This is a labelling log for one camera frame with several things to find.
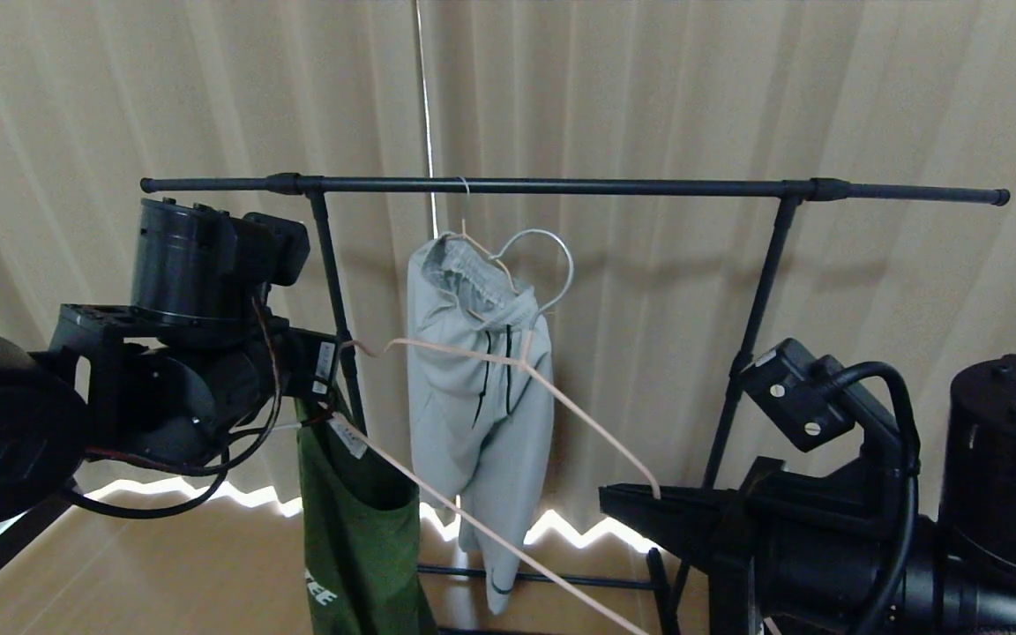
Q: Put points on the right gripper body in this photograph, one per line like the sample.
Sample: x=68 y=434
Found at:
x=825 y=564

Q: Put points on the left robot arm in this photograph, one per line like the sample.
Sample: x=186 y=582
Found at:
x=5 y=423

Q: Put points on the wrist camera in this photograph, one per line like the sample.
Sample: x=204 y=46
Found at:
x=795 y=397
x=279 y=247

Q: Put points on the black clothes rack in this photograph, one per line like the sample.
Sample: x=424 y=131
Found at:
x=605 y=187

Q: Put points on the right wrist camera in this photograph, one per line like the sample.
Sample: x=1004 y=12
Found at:
x=795 y=397

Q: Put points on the pale grey shorts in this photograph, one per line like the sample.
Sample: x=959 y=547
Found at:
x=473 y=414

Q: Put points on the pink clothes hanger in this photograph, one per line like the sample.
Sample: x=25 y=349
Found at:
x=561 y=397
x=466 y=220

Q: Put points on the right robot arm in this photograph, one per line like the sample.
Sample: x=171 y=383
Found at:
x=1011 y=459

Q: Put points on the green garment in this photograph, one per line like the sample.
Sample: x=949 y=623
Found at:
x=358 y=547

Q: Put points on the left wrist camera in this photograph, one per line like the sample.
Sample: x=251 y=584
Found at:
x=279 y=247

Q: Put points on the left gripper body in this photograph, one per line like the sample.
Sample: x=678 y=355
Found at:
x=208 y=397

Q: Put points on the beige curtain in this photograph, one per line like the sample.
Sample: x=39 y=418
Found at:
x=693 y=88

